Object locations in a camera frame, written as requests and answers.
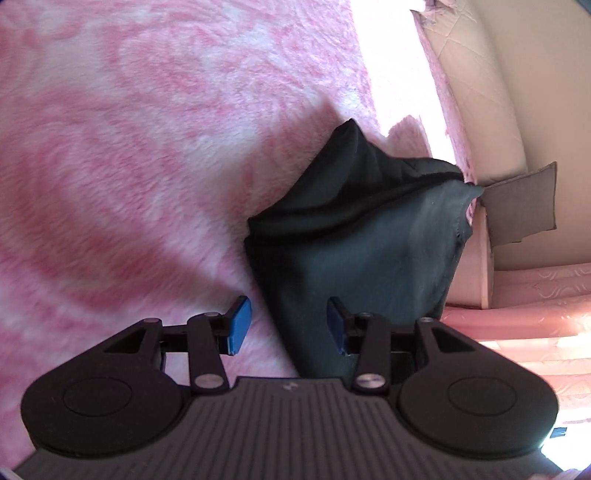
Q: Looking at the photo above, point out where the grey cardboard piece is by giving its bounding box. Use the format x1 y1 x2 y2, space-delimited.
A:
480 161 558 247

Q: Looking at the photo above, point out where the pink embossed curtain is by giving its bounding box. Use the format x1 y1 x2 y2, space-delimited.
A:
441 263 591 462

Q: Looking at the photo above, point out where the beige quilted mattress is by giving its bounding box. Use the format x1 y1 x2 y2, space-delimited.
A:
411 0 529 310

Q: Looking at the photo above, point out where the pink fluffy rose blanket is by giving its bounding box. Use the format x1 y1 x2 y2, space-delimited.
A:
0 0 481 462

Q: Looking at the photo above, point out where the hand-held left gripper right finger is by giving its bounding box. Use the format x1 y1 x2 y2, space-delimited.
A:
326 296 476 395

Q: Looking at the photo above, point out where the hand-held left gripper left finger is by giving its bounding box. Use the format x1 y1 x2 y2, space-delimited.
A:
102 296 253 394

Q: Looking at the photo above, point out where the black garment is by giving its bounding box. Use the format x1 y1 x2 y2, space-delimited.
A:
242 119 485 380

